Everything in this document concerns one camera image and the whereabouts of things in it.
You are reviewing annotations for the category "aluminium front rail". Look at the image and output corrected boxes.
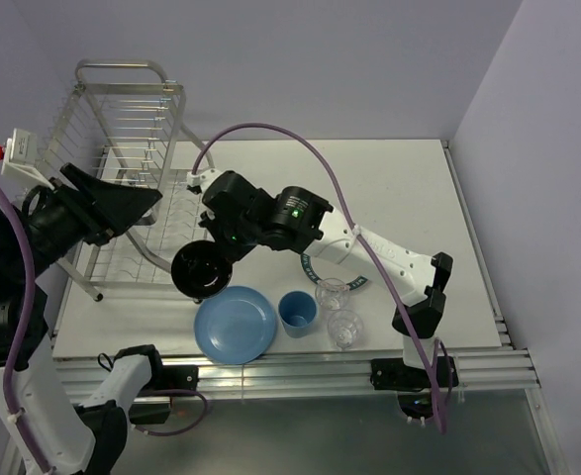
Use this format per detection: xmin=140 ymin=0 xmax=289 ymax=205
xmin=47 ymin=316 xmax=541 ymax=402

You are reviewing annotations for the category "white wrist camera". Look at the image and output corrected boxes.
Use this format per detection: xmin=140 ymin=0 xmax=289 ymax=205
xmin=186 ymin=168 xmax=223 ymax=195
xmin=1 ymin=129 xmax=53 ymax=189

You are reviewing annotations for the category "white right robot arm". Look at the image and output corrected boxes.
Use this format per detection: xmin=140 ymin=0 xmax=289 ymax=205
xmin=188 ymin=169 xmax=453 ymax=386

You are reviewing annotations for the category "steel two-tier dish rack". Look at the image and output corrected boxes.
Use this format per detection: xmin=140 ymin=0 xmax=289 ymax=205
xmin=3 ymin=59 xmax=203 ymax=301

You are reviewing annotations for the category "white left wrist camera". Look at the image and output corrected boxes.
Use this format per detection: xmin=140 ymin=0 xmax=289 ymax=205
xmin=1 ymin=129 xmax=53 ymax=189

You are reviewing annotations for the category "clear glass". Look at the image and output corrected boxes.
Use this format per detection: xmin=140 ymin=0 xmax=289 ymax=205
xmin=315 ymin=278 xmax=349 ymax=312
xmin=327 ymin=309 xmax=363 ymax=350

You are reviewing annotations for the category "black and tan bowl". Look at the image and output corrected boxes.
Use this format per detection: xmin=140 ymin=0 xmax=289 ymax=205
xmin=170 ymin=240 xmax=233 ymax=300

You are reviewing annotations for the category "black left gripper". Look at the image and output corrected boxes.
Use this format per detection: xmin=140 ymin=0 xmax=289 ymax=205
xmin=0 ymin=157 xmax=160 ymax=273

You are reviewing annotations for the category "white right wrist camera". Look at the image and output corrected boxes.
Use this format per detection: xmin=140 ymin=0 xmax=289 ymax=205
xmin=186 ymin=168 xmax=223 ymax=195

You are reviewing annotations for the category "blue plastic plate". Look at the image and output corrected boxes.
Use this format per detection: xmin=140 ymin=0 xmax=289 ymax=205
xmin=194 ymin=286 xmax=277 ymax=365

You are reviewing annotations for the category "white plate with dark rim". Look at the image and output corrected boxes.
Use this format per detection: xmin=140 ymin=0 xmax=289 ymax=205
xmin=300 ymin=253 xmax=369 ymax=292

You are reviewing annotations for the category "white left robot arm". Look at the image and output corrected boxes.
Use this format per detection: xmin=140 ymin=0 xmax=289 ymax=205
xmin=0 ymin=164 xmax=166 ymax=474

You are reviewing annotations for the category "blue plastic cup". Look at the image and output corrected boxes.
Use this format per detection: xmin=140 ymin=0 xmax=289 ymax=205
xmin=278 ymin=291 xmax=318 ymax=338

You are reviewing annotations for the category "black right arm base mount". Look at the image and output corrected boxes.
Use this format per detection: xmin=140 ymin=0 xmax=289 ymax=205
xmin=370 ymin=356 xmax=459 ymax=392

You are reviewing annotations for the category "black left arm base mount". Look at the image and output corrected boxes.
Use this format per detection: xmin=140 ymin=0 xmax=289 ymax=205
xmin=129 ymin=365 xmax=199 ymax=426

